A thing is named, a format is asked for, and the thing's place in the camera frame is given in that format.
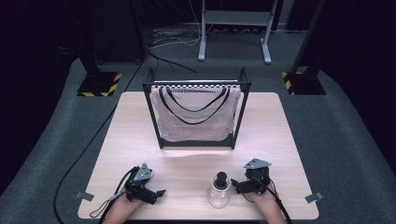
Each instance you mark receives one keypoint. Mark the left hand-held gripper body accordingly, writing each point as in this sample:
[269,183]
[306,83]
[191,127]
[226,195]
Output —
[140,186]

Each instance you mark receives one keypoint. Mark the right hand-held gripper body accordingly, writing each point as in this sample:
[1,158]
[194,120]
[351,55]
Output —
[257,179]

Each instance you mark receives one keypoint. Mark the clear glass bottle black stopper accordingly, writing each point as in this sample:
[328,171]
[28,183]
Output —
[219,194]

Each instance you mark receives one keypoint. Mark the person's left hand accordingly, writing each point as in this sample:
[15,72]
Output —
[132,202]

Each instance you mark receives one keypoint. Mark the person's right hand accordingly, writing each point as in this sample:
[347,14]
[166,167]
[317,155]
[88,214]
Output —
[263,197]

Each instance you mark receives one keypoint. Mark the black metal hanging rack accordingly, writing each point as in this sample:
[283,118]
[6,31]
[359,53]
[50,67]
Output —
[193,143]

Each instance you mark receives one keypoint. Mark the black stand base yellow stripes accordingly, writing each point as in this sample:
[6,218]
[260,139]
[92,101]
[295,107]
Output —
[99,84]
[303,83]

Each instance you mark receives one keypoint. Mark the grey table edge bracket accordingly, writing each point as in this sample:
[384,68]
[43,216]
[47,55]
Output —
[314,197]
[84,196]

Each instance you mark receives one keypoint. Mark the white metal desk frame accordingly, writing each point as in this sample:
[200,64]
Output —
[236,18]

